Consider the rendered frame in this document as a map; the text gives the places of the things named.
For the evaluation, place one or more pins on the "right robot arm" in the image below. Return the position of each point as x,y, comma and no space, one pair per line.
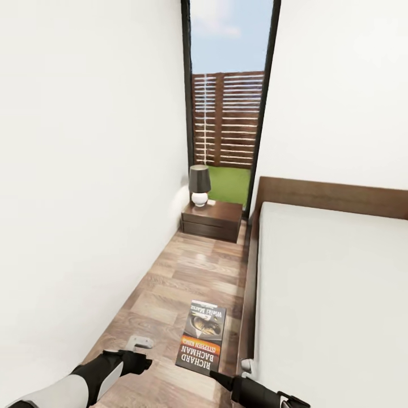
251,394

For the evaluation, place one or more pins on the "bed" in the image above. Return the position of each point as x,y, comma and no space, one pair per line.
325,311

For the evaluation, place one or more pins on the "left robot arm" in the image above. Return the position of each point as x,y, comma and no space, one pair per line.
88,383

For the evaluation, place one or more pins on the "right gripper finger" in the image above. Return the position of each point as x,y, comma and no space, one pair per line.
225,380

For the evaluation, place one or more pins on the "hardback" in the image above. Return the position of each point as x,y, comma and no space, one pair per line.
201,343

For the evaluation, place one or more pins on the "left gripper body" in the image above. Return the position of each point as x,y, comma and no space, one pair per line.
136,362

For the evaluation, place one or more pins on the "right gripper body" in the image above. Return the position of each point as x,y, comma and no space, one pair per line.
247,392

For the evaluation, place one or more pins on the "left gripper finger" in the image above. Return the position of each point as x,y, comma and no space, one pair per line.
147,364

